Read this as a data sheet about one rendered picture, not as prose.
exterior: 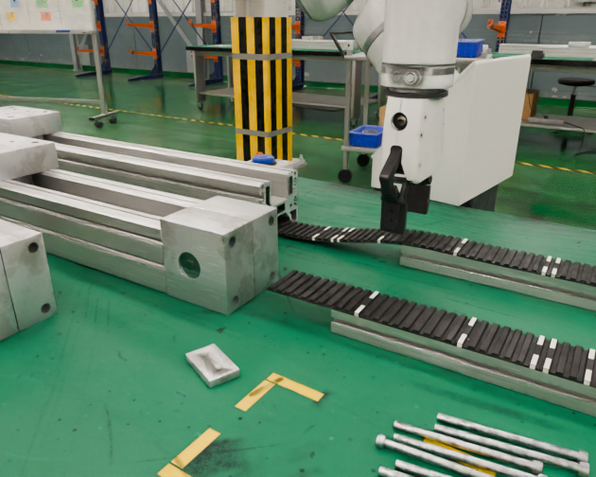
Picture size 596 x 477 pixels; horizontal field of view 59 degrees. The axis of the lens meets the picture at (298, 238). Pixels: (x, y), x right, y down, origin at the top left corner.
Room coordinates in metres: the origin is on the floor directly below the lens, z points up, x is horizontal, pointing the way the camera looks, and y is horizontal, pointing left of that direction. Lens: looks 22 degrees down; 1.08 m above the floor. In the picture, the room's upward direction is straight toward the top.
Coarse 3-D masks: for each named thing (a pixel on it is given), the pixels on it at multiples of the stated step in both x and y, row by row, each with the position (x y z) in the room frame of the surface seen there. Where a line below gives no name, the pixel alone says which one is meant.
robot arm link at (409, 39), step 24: (408, 0) 0.61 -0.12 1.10; (432, 0) 0.61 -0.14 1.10; (456, 0) 0.62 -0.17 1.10; (384, 24) 0.65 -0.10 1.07; (408, 24) 0.61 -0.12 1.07; (432, 24) 0.61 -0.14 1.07; (456, 24) 0.62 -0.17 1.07; (384, 48) 0.64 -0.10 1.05; (408, 48) 0.61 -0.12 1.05; (432, 48) 0.61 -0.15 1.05; (456, 48) 0.63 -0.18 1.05
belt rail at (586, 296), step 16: (400, 256) 0.63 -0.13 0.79; (416, 256) 0.62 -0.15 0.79; (432, 256) 0.61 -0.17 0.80; (448, 256) 0.60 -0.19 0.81; (432, 272) 0.60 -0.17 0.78; (448, 272) 0.59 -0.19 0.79; (464, 272) 0.58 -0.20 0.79; (480, 272) 0.58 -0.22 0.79; (496, 272) 0.57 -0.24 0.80; (512, 272) 0.56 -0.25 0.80; (512, 288) 0.55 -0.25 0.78; (528, 288) 0.55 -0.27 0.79; (544, 288) 0.54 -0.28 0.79; (560, 288) 0.53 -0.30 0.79; (576, 288) 0.52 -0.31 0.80; (592, 288) 0.51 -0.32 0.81; (576, 304) 0.52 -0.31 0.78; (592, 304) 0.51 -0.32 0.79
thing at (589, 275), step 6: (588, 264) 0.56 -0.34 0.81; (582, 270) 0.55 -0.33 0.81; (588, 270) 0.54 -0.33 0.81; (594, 270) 0.54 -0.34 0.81; (582, 276) 0.52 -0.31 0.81; (588, 276) 0.53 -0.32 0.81; (594, 276) 0.52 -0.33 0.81; (576, 282) 0.52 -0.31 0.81; (582, 282) 0.52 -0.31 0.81; (588, 282) 0.51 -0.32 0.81; (594, 282) 0.51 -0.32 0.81
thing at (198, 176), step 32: (64, 160) 0.95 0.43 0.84; (96, 160) 0.88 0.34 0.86; (128, 160) 0.85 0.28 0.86; (160, 160) 0.91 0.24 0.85; (192, 160) 0.87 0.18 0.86; (224, 160) 0.85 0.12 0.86; (192, 192) 0.77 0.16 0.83; (224, 192) 0.75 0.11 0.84; (256, 192) 0.71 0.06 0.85; (288, 192) 0.77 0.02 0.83
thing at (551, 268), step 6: (546, 258) 0.58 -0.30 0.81; (558, 258) 0.57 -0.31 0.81; (546, 264) 0.56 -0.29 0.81; (552, 264) 0.56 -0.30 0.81; (558, 264) 0.56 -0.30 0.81; (540, 270) 0.55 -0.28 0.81; (546, 270) 0.54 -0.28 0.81; (552, 270) 0.54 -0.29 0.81; (558, 270) 0.55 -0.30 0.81; (552, 276) 0.53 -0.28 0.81
